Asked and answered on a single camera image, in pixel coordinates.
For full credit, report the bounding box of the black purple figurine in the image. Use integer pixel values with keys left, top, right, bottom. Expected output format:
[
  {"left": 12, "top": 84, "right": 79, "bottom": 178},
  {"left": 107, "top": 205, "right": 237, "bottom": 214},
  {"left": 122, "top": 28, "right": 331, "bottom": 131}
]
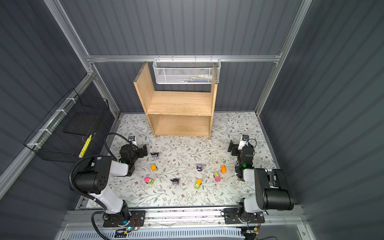
[
  {"left": 196, "top": 164, "right": 204, "bottom": 172},
  {"left": 151, "top": 153, "right": 160, "bottom": 160},
  {"left": 171, "top": 178, "right": 180, "bottom": 186}
]

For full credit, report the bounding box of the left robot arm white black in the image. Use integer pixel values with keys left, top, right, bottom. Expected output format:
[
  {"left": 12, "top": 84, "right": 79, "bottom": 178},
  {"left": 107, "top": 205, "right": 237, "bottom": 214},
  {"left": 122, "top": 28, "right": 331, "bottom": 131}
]
[{"left": 69, "top": 133, "right": 148, "bottom": 222}]

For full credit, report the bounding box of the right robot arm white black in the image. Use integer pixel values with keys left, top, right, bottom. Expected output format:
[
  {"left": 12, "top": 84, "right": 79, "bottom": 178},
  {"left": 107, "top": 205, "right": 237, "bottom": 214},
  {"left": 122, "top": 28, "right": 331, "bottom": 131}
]
[{"left": 228, "top": 140, "right": 295, "bottom": 216}]

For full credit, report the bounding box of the wooden two-tier shelf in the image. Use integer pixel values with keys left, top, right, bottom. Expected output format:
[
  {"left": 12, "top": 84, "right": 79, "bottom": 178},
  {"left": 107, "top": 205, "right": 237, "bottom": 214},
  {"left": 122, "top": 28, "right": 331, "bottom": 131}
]
[{"left": 134, "top": 62, "right": 218, "bottom": 137}]

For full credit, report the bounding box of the orange toy bulldozer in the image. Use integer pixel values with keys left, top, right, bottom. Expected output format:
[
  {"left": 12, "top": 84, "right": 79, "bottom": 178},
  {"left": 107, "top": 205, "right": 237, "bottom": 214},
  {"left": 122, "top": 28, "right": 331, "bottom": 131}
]
[{"left": 221, "top": 165, "right": 227, "bottom": 174}]

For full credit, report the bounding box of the orange green toy car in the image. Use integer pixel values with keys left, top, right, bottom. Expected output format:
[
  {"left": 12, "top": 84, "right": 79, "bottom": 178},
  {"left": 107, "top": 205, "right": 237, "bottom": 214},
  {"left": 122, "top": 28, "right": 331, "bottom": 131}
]
[{"left": 151, "top": 164, "right": 158, "bottom": 171}]

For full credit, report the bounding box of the pink green toy car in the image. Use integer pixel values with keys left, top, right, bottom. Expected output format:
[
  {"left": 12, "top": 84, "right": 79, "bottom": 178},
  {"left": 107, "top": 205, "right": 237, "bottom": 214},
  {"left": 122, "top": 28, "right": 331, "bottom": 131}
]
[{"left": 145, "top": 177, "right": 155, "bottom": 185}]

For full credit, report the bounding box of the pink green toy truck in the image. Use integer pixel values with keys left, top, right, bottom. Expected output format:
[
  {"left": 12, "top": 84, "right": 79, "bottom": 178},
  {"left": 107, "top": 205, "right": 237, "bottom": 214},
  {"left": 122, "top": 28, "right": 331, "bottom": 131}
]
[{"left": 214, "top": 172, "right": 221, "bottom": 182}]

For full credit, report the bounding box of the yellow green marker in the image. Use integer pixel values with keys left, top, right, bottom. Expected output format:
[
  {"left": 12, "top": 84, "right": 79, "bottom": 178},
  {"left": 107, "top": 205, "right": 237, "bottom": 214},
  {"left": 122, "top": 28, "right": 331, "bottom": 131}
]
[{"left": 79, "top": 135, "right": 93, "bottom": 158}]

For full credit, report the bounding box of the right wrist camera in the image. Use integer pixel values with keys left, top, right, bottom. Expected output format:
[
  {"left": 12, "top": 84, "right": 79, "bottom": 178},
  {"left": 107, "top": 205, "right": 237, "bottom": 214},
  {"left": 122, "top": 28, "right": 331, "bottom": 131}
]
[{"left": 238, "top": 135, "right": 249, "bottom": 150}]

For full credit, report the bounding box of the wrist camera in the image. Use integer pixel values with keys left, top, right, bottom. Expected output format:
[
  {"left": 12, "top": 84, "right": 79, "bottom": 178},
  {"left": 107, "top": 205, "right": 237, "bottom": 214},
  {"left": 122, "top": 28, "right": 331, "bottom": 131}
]
[
  {"left": 128, "top": 136, "right": 137, "bottom": 146},
  {"left": 238, "top": 135, "right": 249, "bottom": 150}
]

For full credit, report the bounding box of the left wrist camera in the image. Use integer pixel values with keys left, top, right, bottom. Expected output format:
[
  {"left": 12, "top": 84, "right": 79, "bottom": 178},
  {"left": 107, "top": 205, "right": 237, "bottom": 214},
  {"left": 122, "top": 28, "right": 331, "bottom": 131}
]
[{"left": 128, "top": 136, "right": 137, "bottom": 146}]

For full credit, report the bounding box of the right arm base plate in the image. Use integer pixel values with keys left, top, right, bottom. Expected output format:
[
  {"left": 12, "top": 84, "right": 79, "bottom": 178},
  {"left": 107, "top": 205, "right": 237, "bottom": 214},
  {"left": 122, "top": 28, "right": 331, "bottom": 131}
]
[{"left": 221, "top": 208, "right": 265, "bottom": 225}]

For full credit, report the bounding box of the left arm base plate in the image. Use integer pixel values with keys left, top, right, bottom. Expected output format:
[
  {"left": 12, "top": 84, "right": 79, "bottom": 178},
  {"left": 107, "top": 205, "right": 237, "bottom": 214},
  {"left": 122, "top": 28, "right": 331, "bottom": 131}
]
[{"left": 103, "top": 211, "right": 146, "bottom": 228}]

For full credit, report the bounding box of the black wire basket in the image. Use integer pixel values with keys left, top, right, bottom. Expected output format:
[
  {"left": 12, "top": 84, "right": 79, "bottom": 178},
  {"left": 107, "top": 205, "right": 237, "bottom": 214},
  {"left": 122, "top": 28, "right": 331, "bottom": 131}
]
[{"left": 24, "top": 89, "right": 110, "bottom": 163}]

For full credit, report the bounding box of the aluminium rail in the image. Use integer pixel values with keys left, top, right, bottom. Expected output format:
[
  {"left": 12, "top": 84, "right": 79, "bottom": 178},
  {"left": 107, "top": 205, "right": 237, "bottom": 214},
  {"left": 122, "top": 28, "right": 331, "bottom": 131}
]
[{"left": 60, "top": 205, "right": 307, "bottom": 231}]

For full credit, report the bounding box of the white ribbed cable duct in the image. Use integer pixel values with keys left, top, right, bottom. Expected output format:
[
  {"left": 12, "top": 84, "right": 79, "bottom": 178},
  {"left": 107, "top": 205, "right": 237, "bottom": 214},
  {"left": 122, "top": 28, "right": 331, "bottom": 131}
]
[{"left": 67, "top": 226, "right": 246, "bottom": 240}]

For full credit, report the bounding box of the white wire mesh basket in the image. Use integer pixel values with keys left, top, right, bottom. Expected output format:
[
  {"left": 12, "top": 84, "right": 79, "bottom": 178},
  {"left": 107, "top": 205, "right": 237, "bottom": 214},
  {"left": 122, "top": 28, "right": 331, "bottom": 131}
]
[{"left": 153, "top": 60, "right": 222, "bottom": 85}]

